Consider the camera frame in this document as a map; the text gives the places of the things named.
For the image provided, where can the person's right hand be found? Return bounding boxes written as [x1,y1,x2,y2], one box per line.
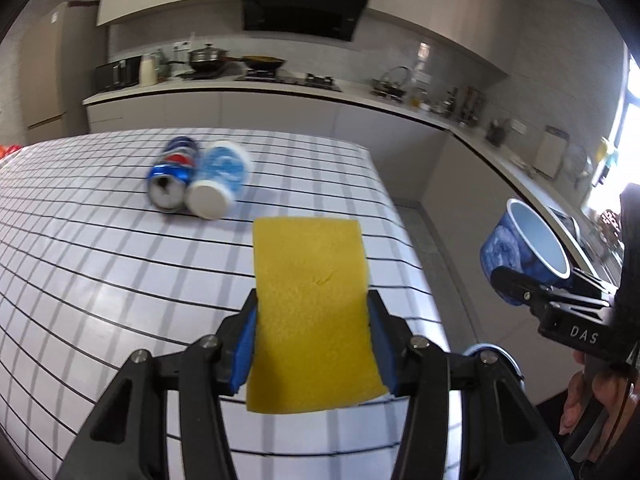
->
[559,347,640,438]

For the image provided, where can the blue rimmed round bin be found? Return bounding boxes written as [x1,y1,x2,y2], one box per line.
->
[462,342,525,386]

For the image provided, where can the blue ceramic mug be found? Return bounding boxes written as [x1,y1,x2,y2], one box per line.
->
[479,198,572,308]

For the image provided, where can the lidded steel pot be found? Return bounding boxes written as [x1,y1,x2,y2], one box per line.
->
[188,44,231,73]

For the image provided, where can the gas stove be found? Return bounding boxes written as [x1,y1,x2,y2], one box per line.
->
[235,72,343,93]

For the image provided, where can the blue and white paper cup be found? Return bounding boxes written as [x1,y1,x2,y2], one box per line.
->
[184,140,252,220]

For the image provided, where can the beige refrigerator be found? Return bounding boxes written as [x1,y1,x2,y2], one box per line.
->
[10,1,91,147]

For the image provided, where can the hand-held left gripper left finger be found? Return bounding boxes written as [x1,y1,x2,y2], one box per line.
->
[55,290,261,480]

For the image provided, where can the blue soda can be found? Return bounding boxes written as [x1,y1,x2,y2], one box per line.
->
[146,135,199,212]

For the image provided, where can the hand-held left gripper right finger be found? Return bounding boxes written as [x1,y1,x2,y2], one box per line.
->
[366,290,576,480]

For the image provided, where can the yellow sponge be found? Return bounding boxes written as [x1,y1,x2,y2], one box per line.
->
[245,216,391,416]

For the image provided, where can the beige upper cabinets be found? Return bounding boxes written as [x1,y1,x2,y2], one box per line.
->
[95,0,531,78]

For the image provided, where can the black frying pan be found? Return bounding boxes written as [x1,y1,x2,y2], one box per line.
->
[227,55,287,72]

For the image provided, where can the seasoning bottles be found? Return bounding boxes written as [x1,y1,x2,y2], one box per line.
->
[430,86,488,128]

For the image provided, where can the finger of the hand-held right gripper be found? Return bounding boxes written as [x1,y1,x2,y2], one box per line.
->
[569,266,618,293]
[491,266,613,317]

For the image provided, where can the white cutting board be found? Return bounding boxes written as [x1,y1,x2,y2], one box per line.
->
[532,126,571,180]

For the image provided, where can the black range hood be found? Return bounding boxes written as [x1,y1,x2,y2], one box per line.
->
[239,0,373,42]

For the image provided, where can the white checked tablecloth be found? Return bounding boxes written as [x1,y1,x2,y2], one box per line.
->
[0,127,468,480]

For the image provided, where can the steel kettle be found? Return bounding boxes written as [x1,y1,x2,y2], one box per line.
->
[371,66,412,102]

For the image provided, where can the black microwave oven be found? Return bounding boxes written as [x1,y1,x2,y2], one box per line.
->
[95,57,142,92]

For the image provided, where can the black utensil holder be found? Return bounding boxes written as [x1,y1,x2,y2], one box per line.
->
[484,119,511,148]

